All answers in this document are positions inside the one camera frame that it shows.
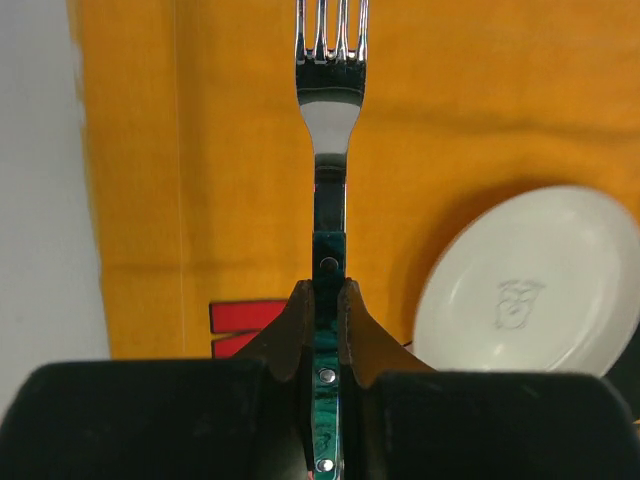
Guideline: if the fork with teal handle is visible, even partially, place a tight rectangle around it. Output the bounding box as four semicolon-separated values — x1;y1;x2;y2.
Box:
295;1;370;479

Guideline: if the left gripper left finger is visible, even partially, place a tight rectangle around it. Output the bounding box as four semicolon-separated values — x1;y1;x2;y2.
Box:
1;281;314;479

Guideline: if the orange cartoon placemat cloth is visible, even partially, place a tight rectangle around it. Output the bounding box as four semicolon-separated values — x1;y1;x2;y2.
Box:
68;1;639;358

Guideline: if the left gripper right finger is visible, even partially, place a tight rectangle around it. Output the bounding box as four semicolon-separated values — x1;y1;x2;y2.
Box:
338;280;639;479

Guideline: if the cream round plate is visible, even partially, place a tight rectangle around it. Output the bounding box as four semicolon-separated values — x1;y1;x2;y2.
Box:
412;186;639;376

